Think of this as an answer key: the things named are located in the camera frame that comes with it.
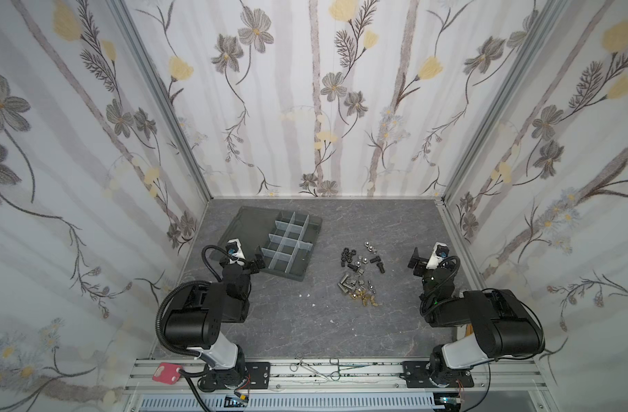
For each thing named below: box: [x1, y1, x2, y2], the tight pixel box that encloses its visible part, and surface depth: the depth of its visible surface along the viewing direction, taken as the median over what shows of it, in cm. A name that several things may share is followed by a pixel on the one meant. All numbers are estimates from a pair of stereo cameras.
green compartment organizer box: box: [209, 206, 323, 282], surface depth 106 cm
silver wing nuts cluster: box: [337, 269, 377, 295], surface depth 95 cm
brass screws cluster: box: [349, 288, 379, 307], surface depth 92 cm
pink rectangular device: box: [151, 362, 183, 385], surface depth 76 cm
